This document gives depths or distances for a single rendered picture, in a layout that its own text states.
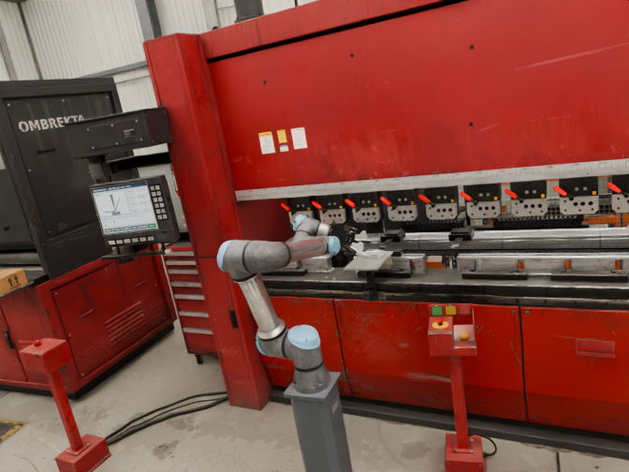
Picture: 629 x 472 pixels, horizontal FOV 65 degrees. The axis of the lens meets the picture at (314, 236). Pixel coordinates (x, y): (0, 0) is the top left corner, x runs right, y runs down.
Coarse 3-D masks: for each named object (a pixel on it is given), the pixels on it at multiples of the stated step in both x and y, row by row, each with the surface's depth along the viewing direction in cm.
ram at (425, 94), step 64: (512, 0) 203; (576, 0) 193; (256, 64) 264; (320, 64) 248; (384, 64) 234; (448, 64) 221; (512, 64) 210; (576, 64) 200; (256, 128) 276; (320, 128) 259; (384, 128) 243; (448, 128) 230; (512, 128) 218; (576, 128) 207; (320, 192) 271
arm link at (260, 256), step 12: (312, 240) 193; (324, 240) 199; (336, 240) 201; (252, 252) 169; (264, 252) 169; (276, 252) 171; (288, 252) 174; (300, 252) 182; (312, 252) 189; (324, 252) 198; (336, 252) 201; (252, 264) 169; (264, 264) 169; (276, 264) 171
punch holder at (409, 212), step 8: (392, 192) 252; (400, 192) 250; (408, 192) 248; (416, 192) 249; (392, 200) 253; (400, 200) 251; (408, 200) 249; (416, 200) 249; (400, 208) 252; (408, 208) 250; (416, 208) 249; (392, 216) 255; (400, 216) 254; (408, 216) 252; (416, 216) 250
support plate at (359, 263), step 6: (366, 252) 270; (390, 252) 264; (360, 258) 261; (366, 258) 260; (378, 258) 257; (384, 258) 255; (348, 264) 256; (354, 264) 254; (360, 264) 253; (366, 264) 251; (372, 264) 250; (378, 264) 248; (348, 270) 250; (354, 270) 248; (360, 270) 247; (366, 270) 245; (372, 270) 244
